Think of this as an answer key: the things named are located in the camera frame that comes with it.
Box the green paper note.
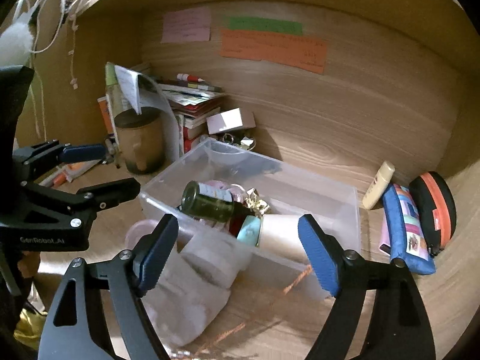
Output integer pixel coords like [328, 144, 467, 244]
[224, 16, 304, 35]

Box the small white box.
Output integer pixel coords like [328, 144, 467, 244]
[206, 108, 256, 136]

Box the gold keychain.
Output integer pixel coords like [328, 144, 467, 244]
[244, 187, 271, 217]

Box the stack of books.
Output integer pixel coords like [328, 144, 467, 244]
[157, 79, 226, 154]

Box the grey bowl of clips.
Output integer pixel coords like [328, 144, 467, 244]
[211, 133, 258, 155]

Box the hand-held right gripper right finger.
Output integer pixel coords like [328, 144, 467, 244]
[298, 214, 437, 360]

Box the pink round lid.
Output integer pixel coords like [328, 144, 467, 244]
[125, 219, 163, 251]

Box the cream tube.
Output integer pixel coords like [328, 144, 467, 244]
[362, 160, 397, 210]

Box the yellow cloth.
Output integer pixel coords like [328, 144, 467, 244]
[15, 305, 48, 350]

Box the orange paper note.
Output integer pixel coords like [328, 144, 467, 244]
[219, 28, 328, 75]

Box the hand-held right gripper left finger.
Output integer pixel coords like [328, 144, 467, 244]
[37, 214, 180, 360]

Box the orange book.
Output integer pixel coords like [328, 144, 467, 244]
[97, 97, 115, 136]

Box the orange braided cord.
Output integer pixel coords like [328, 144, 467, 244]
[193, 265, 313, 354]

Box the white cord with tags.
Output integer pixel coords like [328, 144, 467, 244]
[15, 0, 95, 91]

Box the dark glass bottle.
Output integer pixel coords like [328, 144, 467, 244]
[182, 180, 260, 223]

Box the blue pencil case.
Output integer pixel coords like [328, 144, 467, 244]
[382, 184, 438, 277]

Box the white plush toy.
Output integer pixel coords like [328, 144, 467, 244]
[142, 229, 254, 348]

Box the white plastic cup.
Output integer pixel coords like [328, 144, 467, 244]
[257, 214, 313, 264]

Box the brown ceramic mug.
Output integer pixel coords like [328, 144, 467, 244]
[113, 107, 166, 175]

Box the orange and green tube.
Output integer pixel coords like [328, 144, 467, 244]
[49, 160, 106, 189]

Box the long white paper strip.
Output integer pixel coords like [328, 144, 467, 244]
[138, 74, 181, 159]

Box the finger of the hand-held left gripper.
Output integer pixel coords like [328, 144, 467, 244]
[20, 177, 142, 217]
[13, 139, 108, 176]

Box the white cable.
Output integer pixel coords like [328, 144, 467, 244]
[32, 56, 48, 143]

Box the white plush ball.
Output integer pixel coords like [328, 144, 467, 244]
[0, 7, 39, 65]

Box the clear plastic container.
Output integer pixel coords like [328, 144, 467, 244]
[139, 137, 362, 301]

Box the pink paper note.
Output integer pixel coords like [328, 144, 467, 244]
[161, 6, 212, 44]

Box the black and orange round case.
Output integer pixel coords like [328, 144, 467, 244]
[409, 172, 458, 258]

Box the white printed paper sheet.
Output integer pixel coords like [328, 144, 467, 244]
[114, 65, 144, 115]

